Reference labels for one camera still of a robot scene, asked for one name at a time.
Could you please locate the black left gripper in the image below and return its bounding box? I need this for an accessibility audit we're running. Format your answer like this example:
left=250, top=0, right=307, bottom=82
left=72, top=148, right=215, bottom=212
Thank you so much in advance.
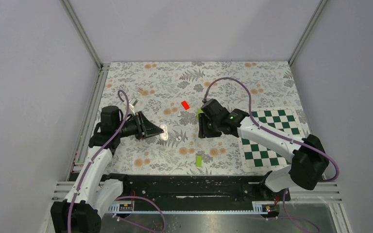
left=116, top=111, right=164, bottom=140

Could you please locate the red toy brick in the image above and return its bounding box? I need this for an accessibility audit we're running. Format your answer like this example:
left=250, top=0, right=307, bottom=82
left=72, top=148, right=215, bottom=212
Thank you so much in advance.
left=181, top=101, right=190, bottom=110

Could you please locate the green white checkerboard mat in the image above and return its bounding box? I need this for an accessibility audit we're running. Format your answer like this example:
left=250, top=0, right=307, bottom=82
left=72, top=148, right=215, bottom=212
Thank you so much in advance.
left=238, top=107, right=307, bottom=174

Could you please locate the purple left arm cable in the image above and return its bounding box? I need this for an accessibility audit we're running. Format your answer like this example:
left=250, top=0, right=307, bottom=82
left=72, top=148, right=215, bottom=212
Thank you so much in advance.
left=67, top=89, right=166, bottom=233

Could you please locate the floral patterned table mat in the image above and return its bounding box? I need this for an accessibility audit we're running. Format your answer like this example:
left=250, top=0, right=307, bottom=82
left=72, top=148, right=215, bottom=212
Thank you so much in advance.
left=100, top=61, right=309, bottom=175

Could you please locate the white oval earbud charging case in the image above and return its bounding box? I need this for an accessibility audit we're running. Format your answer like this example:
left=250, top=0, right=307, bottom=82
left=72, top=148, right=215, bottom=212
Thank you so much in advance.
left=159, top=124, right=169, bottom=141

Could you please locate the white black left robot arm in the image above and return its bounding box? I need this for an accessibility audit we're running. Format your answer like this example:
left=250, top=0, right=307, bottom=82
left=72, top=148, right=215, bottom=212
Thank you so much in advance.
left=51, top=106, right=169, bottom=233

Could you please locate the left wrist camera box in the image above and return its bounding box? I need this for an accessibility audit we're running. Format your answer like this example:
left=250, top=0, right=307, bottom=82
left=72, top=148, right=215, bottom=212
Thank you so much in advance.
left=129, top=98, right=138, bottom=108

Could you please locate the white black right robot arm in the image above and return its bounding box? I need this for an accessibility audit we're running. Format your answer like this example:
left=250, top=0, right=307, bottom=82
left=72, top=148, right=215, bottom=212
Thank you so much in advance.
left=198, top=99, right=329, bottom=200

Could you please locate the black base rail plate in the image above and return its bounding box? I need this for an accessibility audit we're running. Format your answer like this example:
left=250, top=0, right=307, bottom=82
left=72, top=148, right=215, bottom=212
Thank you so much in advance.
left=101, top=173, right=290, bottom=212

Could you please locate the green toy brick lower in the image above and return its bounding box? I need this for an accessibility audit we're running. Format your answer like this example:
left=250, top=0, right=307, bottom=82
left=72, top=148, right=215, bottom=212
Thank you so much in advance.
left=195, top=155, right=203, bottom=167

